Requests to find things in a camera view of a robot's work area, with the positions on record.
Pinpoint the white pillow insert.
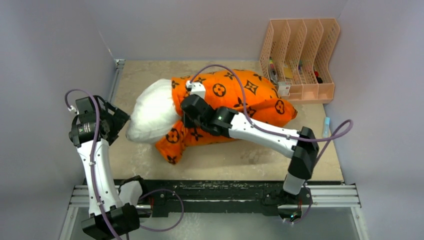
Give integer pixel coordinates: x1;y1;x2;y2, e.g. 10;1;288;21
125;78;181;144

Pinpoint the orange patterned pillowcase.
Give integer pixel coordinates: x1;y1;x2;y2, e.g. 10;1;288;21
154;69;298;165

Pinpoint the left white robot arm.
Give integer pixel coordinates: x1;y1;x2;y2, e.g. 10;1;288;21
68;95;149;240

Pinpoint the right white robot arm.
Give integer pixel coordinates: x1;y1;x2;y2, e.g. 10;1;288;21
181;94;319;204

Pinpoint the small white red box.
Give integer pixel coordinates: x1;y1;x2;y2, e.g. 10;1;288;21
277;81;291;98

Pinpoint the pink mesh file organizer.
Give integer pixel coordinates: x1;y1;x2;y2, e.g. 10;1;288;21
259;18;341;104

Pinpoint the light blue small tube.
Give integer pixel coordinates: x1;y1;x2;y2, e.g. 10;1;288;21
321;117;331;138

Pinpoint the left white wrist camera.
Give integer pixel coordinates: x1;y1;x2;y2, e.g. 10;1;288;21
67;105;79;115

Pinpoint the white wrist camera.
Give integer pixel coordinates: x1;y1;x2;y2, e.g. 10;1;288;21
67;105;79;115
185;81;206;99

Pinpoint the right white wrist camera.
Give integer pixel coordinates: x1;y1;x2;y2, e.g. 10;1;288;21
185;81;206;99

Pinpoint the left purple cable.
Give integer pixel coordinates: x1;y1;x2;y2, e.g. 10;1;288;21
64;88;123;240

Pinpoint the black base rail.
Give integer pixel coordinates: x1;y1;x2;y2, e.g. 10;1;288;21
82;178;345;219

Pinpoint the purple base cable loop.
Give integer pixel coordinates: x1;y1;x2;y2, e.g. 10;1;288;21
137;188;185;233

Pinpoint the aluminium frame rail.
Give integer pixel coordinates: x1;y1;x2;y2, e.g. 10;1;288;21
60;74;361;240

